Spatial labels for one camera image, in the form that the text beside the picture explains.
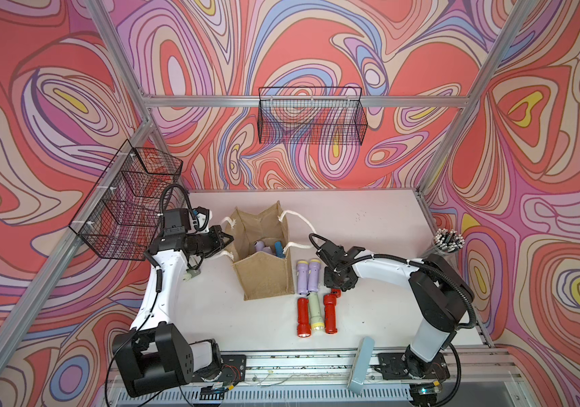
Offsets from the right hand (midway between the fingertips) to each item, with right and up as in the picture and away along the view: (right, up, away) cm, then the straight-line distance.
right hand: (335, 290), depth 90 cm
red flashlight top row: (0, 0, -4) cm, 4 cm away
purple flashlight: (-12, +5, -1) cm, 13 cm away
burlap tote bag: (-25, +8, -12) cm, 29 cm away
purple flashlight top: (-8, +6, 0) cm, 10 cm away
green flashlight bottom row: (-8, -4, -8) cm, 12 cm away
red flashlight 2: (-3, -2, -7) cm, 8 cm away
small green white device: (-52, +6, 0) cm, 53 cm away
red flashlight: (-12, -9, -12) cm, 19 cm away
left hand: (-34, +20, -11) cm, 41 cm away
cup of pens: (+37, +19, -6) cm, 42 cm away
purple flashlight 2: (-28, +15, +5) cm, 32 cm away
